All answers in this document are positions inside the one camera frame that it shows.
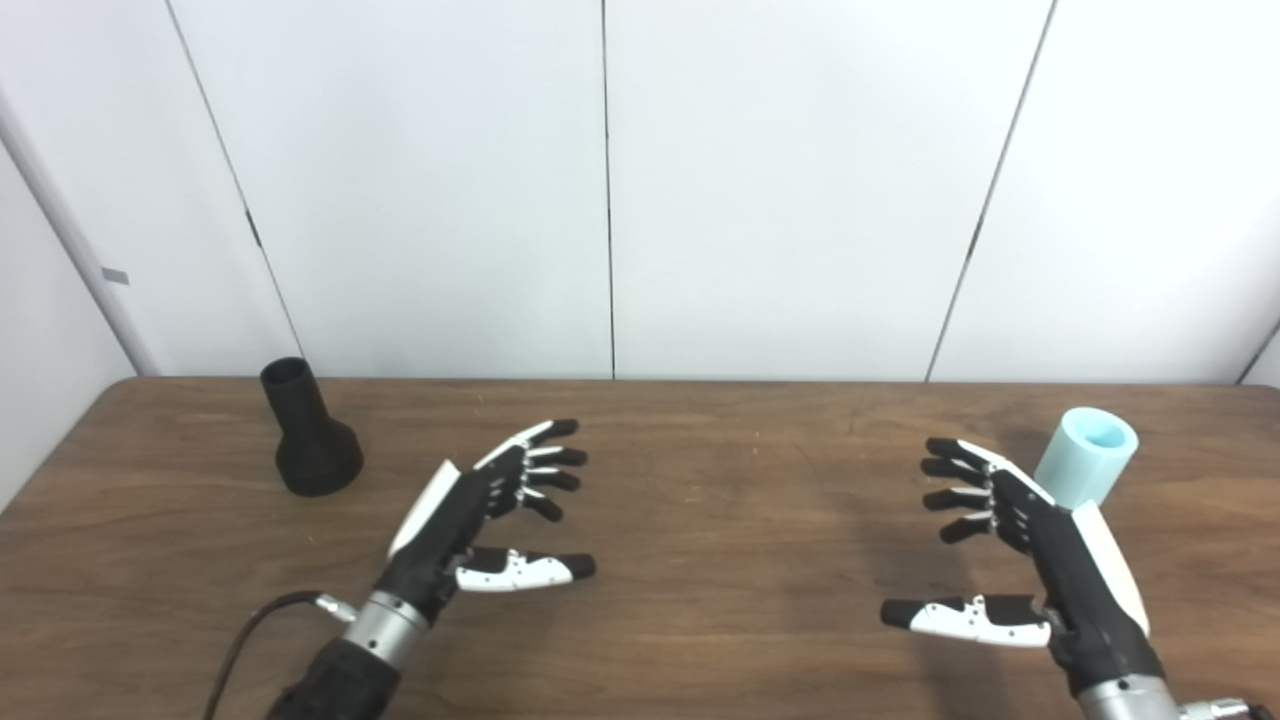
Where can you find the light blue cylinder cup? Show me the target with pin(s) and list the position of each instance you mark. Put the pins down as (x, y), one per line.
(1085, 460)

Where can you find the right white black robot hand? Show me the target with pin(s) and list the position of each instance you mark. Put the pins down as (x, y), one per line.
(1075, 570)

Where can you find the small grey wall label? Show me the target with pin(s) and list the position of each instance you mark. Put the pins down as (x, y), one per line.
(115, 276)

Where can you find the black nozzle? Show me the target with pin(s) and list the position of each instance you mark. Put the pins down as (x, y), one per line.
(312, 450)

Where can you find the white corner post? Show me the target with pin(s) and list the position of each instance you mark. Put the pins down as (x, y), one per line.
(80, 240)

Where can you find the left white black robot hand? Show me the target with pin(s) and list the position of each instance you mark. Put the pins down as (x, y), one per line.
(450, 520)

